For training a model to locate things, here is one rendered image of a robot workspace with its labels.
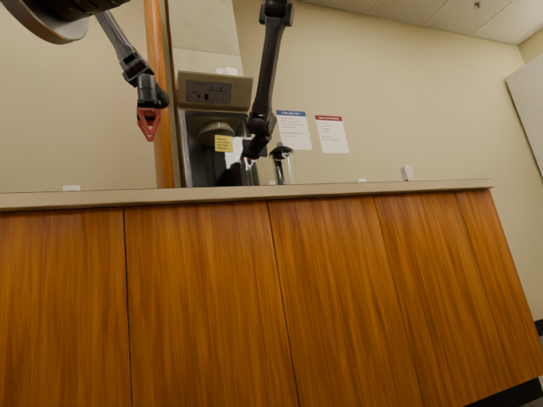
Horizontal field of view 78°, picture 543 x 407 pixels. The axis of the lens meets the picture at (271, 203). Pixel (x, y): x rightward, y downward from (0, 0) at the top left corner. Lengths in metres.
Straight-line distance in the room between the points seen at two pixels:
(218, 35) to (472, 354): 1.74
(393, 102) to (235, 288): 2.12
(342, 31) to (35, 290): 2.59
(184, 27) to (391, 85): 1.70
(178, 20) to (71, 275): 1.24
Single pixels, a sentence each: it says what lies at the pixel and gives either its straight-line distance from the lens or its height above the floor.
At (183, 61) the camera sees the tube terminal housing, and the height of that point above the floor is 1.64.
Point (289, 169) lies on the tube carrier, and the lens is 1.40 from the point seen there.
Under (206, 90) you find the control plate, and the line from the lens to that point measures 1.53.
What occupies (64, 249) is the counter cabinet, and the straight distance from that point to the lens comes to 1.06.
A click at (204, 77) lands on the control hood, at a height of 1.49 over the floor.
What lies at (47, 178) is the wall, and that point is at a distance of 1.88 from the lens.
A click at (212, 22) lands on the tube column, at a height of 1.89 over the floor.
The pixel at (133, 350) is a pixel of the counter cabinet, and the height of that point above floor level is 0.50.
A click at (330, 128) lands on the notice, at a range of 2.35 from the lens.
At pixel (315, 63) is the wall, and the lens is 2.60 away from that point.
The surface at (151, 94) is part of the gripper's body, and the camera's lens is 1.13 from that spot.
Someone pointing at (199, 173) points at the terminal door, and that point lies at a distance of 1.40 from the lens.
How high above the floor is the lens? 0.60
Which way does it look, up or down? 14 degrees up
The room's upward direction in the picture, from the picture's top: 9 degrees counter-clockwise
